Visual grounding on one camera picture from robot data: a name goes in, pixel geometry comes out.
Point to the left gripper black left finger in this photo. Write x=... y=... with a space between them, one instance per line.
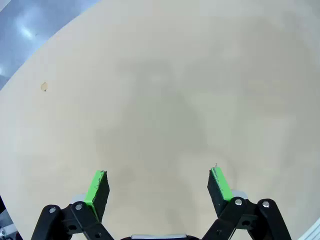
x=95 y=197

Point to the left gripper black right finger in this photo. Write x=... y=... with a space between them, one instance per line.
x=220 y=192

